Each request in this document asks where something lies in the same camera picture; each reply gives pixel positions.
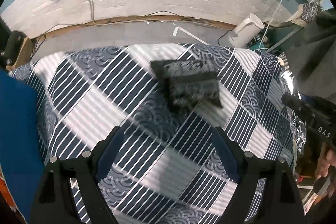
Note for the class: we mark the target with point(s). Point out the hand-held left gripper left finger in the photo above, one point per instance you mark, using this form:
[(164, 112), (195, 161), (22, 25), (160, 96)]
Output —
[(110, 155)]

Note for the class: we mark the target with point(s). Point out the black snack packet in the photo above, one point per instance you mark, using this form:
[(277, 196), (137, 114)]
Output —
[(189, 82)]

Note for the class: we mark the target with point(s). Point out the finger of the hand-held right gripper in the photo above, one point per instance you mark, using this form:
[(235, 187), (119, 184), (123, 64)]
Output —
[(294, 102)]

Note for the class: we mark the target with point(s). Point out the person's grey shirt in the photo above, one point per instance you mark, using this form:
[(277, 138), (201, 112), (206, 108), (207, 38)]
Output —
[(312, 50)]

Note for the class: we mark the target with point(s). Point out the white electric kettle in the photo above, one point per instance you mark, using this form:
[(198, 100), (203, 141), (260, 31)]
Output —
[(246, 29)]

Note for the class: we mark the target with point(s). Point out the black device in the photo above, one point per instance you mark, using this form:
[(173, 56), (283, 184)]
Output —
[(13, 47)]

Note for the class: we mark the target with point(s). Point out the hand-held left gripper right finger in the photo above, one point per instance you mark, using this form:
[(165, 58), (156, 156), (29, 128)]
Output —
[(225, 155)]

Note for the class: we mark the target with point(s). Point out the white strip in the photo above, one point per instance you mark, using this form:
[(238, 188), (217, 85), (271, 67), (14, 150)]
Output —
[(189, 34)]

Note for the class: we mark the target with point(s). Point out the person's right hand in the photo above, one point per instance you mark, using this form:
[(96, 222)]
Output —
[(325, 163)]

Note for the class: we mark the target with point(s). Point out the navy white patterned tablecloth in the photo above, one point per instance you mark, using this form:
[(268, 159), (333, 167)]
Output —
[(157, 161)]

